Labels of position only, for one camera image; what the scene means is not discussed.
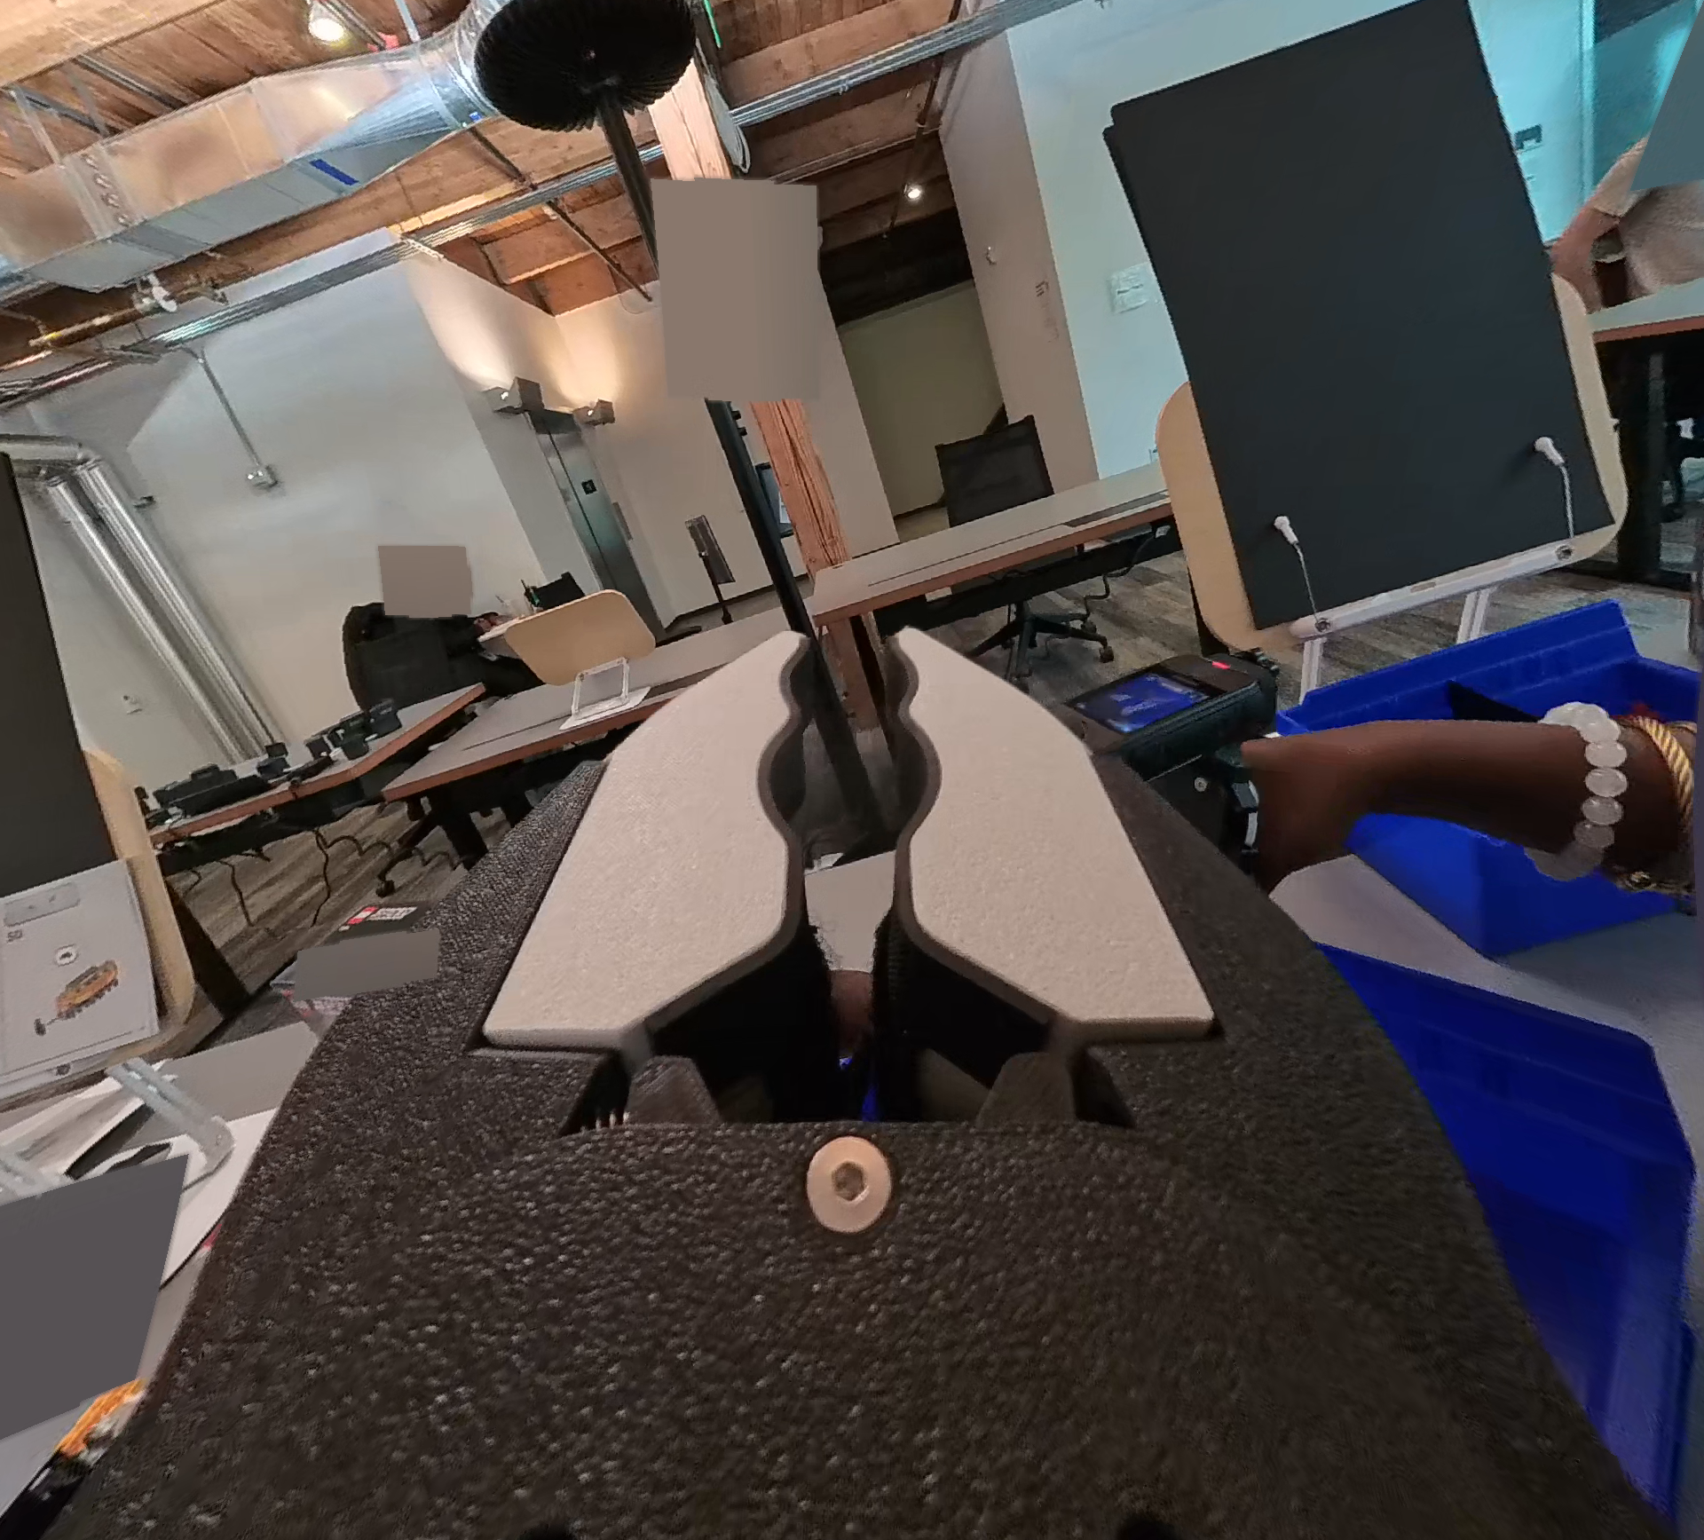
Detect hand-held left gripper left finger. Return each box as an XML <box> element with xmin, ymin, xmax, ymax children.
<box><xmin>478</xmin><ymin>634</ymin><xmax>816</xmax><ymax>1052</ymax></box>

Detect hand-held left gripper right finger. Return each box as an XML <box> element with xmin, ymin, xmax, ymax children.
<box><xmin>884</xmin><ymin>630</ymin><xmax>1217</xmax><ymax>1052</ymax></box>

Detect blue bin with black divider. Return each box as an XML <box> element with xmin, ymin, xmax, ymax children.
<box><xmin>1277</xmin><ymin>600</ymin><xmax>1704</xmax><ymax>957</ymax></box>

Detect blue plastic bin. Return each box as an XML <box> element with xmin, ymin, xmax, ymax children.
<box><xmin>1311</xmin><ymin>943</ymin><xmax>1704</xmax><ymax>1518</ymax></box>

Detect person's right hand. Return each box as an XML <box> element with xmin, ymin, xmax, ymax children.
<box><xmin>1241</xmin><ymin>717</ymin><xmax>1552</xmax><ymax>892</ymax></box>

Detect black office chair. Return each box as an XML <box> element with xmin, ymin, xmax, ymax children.
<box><xmin>935</xmin><ymin>413</ymin><xmax>1117</xmax><ymax>668</ymax></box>

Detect gold bangles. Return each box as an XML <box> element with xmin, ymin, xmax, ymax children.
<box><xmin>1605</xmin><ymin>711</ymin><xmax>1699</xmax><ymax>899</ymax></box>

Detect instruction booklet orange car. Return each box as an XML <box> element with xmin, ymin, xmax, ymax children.
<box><xmin>0</xmin><ymin>864</ymin><xmax>166</xmax><ymax>1090</ymax></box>

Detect black ribbed disc stand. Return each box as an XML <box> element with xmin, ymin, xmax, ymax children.
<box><xmin>474</xmin><ymin>0</ymin><xmax>889</xmax><ymax>853</ymax></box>

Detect silver air duct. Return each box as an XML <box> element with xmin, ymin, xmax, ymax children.
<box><xmin>0</xmin><ymin>0</ymin><xmax>561</xmax><ymax>297</ymax></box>

